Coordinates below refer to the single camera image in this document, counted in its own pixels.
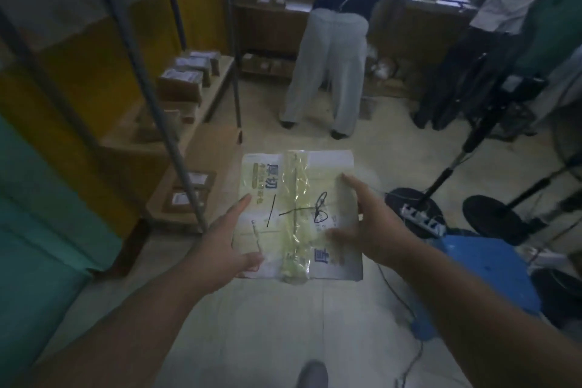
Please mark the person's left hand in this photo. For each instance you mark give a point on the person's left hand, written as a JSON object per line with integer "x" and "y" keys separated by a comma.
{"x": 218, "y": 260}

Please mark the person's right hand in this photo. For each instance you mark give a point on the person's right hand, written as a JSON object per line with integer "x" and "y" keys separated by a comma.
{"x": 382, "y": 233}

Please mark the large white tape-wrapped box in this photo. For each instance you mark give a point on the large white tape-wrapped box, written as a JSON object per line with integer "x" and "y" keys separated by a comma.
{"x": 291, "y": 201}

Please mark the small box red-topped label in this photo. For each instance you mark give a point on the small box red-topped label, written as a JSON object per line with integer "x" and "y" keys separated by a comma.
{"x": 179, "y": 85}

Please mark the person's left forearm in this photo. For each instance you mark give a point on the person's left forearm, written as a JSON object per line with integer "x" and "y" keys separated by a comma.
{"x": 113, "y": 337}

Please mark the person's right forearm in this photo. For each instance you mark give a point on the person's right forearm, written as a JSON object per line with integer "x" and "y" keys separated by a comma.
{"x": 491, "y": 324}

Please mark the white power strip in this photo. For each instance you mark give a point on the white power strip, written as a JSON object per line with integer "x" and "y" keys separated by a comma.
{"x": 423, "y": 219}

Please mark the blue plastic stool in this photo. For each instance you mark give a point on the blue plastic stool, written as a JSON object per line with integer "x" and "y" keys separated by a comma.
{"x": 482, "y": 265}

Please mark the pale bags on floor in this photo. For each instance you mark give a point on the pale bags on floor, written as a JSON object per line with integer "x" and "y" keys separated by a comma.
{"x": 382, "y": 69}

